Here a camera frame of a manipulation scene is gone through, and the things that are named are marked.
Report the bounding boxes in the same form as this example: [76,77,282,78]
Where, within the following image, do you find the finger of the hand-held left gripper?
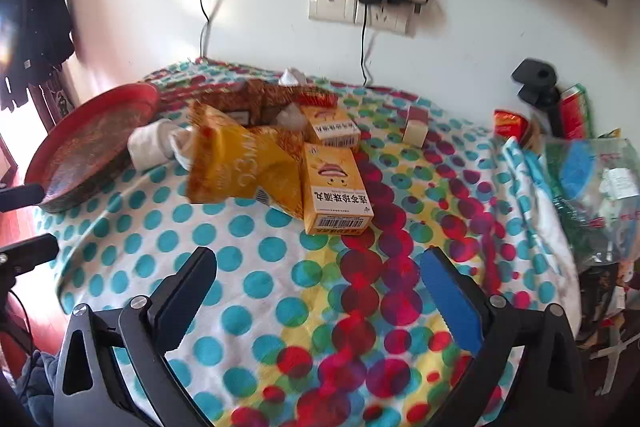
[0,233,61,275]
[0,183,47,214]

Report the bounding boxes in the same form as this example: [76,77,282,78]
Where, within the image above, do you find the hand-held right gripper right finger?
[419,246,588,427]

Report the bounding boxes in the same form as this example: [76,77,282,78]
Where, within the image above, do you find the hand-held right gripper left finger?
[52,246,218,427]

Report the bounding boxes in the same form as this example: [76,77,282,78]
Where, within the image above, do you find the red round basin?
[24,83,162,214]

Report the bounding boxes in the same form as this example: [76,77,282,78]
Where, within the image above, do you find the yellow snack bag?
[185,99,307,220]

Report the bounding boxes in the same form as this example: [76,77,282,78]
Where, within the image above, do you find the orange medicine box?
[302,143,375,236]
[300,104,362,150]

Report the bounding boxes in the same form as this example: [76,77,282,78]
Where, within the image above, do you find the red and white box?
[402,106,430,145]

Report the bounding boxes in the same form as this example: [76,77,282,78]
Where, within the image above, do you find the brown snack bag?
[200,79,326,142]

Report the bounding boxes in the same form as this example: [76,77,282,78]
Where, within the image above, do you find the red snack packet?
[299,89,338,108]

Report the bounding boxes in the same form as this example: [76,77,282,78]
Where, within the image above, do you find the polka dot cloth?
[37,57,583,427]

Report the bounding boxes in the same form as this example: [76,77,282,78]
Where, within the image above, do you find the blue denim cloth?
[20,349,63,427]

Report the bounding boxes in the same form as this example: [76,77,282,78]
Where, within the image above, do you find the white blue-drop cloth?
[500,137,576,258]

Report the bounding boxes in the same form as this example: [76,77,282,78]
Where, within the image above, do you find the dark hanging clothes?
[0,0,76,112]

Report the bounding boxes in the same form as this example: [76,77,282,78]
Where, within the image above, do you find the blue sponge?
[557,141,593,200]

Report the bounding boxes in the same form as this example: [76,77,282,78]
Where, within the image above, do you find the red foil packet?
[492,109,533,148]

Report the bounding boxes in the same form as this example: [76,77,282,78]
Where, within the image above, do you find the large clear plastic bag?
[542,134,640,268]

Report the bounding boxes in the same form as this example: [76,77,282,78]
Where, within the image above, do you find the green and red pack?
[559,83,593,140]

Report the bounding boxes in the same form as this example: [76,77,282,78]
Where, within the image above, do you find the white tissue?
[277,68,310,86]

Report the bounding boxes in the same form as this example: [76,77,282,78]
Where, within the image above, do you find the black clamp mount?
[511,58,565,140]

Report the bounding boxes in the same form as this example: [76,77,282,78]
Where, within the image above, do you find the black adapter cable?
[359,3,377,88]

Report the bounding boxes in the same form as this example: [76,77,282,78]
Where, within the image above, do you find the white power wall socket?
[354,0,418,38]

